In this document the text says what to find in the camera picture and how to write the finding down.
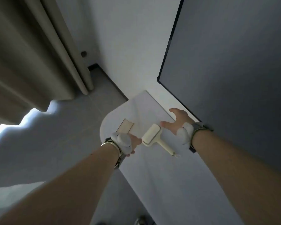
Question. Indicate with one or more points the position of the person's left hand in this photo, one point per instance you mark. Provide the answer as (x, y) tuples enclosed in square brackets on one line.
[(135, 141)]

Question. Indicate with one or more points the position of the person's right hand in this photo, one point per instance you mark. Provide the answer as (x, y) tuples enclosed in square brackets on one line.
[(181, 119)]

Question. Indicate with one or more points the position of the person's right thumb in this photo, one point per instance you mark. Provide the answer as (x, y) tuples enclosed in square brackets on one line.
[(168, 126)]

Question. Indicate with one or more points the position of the person's left thumb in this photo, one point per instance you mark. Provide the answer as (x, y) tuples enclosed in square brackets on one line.
[(130, 154)]

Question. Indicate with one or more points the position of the person's right forearm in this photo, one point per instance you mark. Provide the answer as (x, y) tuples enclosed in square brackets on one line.
[(236, 175)]

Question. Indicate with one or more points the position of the person's left forearm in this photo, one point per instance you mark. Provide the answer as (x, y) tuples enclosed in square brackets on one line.
[(68, 185)]

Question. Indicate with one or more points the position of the white left hand tracker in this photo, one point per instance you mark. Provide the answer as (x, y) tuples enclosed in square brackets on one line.
[(124, 142)]

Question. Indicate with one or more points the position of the white hand tracker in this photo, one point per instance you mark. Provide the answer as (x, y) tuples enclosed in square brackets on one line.
[(124, 142), (185, 133)]

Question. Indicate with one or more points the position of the cream lint roller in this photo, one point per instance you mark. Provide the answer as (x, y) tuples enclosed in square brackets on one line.
[(153, 135)]

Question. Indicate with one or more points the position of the white right hand tracker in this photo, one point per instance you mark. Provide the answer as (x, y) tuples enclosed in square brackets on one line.
[(185, 133)]

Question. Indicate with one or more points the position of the beige card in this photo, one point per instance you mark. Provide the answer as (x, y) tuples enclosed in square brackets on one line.
[(125, 126)]

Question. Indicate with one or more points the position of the round dark door stopper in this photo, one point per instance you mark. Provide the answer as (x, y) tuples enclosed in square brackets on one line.
[(83, 53)]

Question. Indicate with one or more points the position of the beige curtain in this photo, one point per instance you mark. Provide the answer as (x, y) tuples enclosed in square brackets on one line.
[(32, 56)]

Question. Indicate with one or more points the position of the dark grey wall panel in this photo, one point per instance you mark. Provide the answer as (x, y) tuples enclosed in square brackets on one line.
[(229, 67)]

